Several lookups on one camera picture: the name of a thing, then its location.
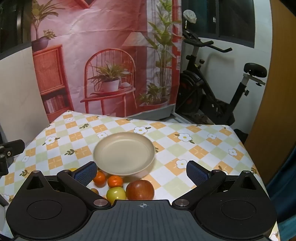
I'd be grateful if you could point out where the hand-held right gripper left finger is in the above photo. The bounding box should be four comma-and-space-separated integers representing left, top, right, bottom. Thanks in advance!
22, 161, 112, 210

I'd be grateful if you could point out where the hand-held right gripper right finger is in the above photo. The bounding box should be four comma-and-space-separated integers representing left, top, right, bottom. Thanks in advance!
172, 160, 266, 210

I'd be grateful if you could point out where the orange tangerine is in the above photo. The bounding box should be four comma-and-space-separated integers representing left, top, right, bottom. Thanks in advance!
93, 171, 106, 188
107, 175, 123, 188

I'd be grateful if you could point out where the yellow-green apple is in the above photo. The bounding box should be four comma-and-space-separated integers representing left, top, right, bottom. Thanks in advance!
106, 186, 127, 205

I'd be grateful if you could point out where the beige round plate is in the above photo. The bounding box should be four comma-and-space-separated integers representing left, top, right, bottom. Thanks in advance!
93, 132, 156, 176

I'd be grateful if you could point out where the red apple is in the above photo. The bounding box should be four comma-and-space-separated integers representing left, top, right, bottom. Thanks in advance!
125, 179, 155, 200

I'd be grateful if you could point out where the checkered floral tablecloth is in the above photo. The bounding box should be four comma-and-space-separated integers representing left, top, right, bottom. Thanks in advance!
0, 109, 281, 241

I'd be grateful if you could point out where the black exercise bike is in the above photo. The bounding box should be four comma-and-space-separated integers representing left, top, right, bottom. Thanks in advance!
176, 35, 268, 127

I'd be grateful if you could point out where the dark blue cloth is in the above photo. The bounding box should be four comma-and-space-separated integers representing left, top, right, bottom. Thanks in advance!
265, 151, 296, 224

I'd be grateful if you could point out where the brown wooden panel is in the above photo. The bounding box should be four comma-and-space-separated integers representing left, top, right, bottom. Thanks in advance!
244, 0, 296, 186

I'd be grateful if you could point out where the printed backdrop cloth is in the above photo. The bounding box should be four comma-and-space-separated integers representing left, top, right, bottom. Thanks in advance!
31, 0, 183, 121

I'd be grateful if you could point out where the white cloth cap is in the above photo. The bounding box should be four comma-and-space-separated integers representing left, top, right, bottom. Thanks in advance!
183, 10, 197, 24

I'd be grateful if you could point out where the dark window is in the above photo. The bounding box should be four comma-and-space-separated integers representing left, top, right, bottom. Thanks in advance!
201, 0, 256, 48

